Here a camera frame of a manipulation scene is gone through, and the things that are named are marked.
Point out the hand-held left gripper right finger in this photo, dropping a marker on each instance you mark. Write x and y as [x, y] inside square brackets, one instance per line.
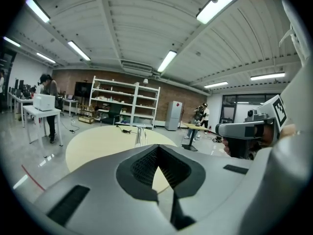
[215, 180]

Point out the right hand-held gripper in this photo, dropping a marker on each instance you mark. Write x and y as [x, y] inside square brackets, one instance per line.
[278, 111]

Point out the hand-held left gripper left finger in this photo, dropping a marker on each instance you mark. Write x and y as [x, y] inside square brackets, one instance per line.
[105, 204]

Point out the white table lamp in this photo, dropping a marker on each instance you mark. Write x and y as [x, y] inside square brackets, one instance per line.
[145, 81]

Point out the small white desk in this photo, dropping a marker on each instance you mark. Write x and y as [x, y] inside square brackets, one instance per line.
[70, 101]

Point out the white desk with monitors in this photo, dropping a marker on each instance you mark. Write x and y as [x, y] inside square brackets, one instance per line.
[20, 100]

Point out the person's right hand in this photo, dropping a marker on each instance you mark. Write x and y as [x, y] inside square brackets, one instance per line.
[288, 131]

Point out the dark framed window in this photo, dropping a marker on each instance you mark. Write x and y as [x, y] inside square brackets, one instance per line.
[244, 106]

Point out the long ceiling light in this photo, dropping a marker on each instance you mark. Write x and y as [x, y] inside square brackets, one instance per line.
[78, 50]
[46, 57]
[38, 10]
[216, 84]
[210, 11]
[267, 76]
[11, 41]
[167, 61]

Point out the grey refrigerator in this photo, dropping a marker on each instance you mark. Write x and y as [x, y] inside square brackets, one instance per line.
[173, 116]

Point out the person's white hooded jacket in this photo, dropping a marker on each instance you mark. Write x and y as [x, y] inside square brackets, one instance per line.
[288, 180]

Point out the narrow white shelf rack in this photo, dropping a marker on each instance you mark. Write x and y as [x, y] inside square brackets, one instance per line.
[146, 106]

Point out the wooden crate rack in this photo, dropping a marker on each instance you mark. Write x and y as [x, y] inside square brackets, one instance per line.
[86, 115]

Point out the black office chair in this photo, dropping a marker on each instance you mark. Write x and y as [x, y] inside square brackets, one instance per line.
[114, 111]

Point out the wide white shelf rack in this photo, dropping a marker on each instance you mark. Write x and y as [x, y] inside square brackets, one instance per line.
[111, 101]

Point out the white rectangular table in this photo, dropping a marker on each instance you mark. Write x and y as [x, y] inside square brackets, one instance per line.
[41, 111]

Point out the ceiling air conditioner unit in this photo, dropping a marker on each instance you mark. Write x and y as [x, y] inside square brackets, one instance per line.
[137, 68]

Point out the white box appliance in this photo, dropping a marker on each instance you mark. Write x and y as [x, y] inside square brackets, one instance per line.
[44, 102]

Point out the small wooden pedestal table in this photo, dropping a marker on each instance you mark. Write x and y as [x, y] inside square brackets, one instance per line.
[193, 127]

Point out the black wall screen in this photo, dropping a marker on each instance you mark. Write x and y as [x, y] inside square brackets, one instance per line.
[82, 89]

